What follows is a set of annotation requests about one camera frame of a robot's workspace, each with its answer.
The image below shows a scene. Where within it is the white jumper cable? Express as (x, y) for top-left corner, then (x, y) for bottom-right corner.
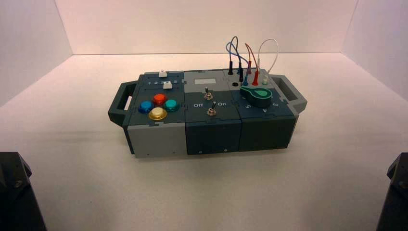
(257, 38), (280, 86)

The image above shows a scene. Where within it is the blue jumper cable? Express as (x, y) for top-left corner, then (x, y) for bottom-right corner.
(226, 36), (242, 76)
(225, 41), (251, 87)

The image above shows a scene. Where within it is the grey and teal task box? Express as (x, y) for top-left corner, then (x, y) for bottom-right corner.
(107, 68), (308, 159)

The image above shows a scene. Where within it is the blue dome push button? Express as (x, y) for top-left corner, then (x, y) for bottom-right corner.
(138, 101), (154, 114)

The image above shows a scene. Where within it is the red dome push button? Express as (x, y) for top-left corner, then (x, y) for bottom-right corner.
(152, 93), (167, 106)

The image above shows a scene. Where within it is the yellow dome push button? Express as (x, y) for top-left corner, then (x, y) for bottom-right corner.
(148, 107), (168, 121)

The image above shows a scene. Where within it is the green rotary knob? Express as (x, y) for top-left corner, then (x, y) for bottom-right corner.
(240, 88), (273, 108)

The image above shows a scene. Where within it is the green dome push button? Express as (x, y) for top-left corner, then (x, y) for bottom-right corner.
(164, 99), (180, 113)

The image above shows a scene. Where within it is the red jumper cable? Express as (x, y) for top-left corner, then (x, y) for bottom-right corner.
(244, 42), (259, 87)

